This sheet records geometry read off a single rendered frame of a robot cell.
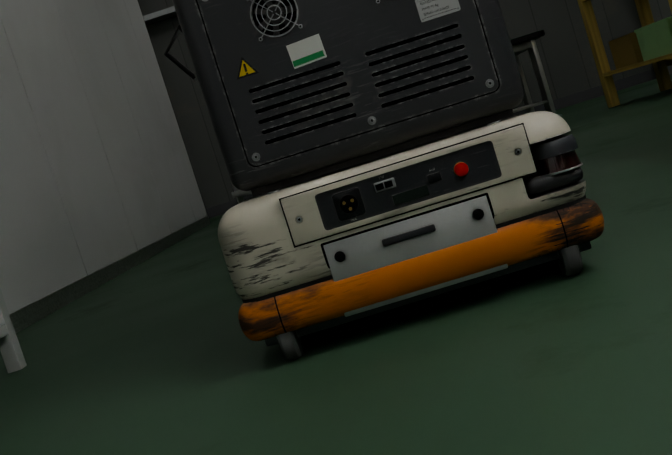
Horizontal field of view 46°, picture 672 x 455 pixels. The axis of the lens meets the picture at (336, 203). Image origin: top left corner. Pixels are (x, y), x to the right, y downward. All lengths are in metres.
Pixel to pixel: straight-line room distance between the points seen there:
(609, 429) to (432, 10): 0.82
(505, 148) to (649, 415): 0.61
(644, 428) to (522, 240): 0.59
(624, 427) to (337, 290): 0.63
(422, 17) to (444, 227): 0.36
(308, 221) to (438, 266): 0.22
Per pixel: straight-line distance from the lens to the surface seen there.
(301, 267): 1.29
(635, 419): 0.80
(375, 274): 1.29
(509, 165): 1.29
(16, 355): 2.38
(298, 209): 1.28
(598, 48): 6.41
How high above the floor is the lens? 0.32
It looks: 4 degrees down
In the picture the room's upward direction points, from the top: 17 degrees counter-clockwise
